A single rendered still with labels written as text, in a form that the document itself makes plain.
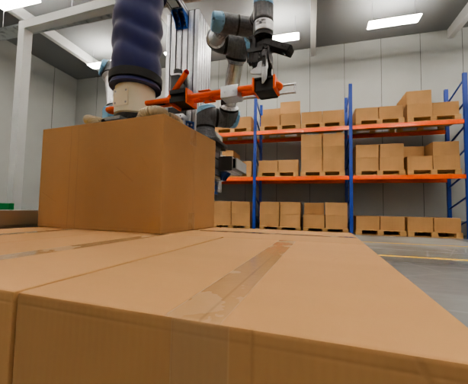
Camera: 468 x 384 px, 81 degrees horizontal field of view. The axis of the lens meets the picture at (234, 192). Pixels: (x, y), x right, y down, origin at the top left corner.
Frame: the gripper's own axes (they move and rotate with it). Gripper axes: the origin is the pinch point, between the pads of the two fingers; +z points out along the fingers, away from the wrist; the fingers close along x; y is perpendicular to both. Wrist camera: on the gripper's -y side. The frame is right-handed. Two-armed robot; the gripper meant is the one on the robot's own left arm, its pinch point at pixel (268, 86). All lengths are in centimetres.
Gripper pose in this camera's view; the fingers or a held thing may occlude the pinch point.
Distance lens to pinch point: 107.4
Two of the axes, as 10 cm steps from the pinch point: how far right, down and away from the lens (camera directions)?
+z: -0.2, 10.0, -0.8
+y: -9.3, 0.1, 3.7
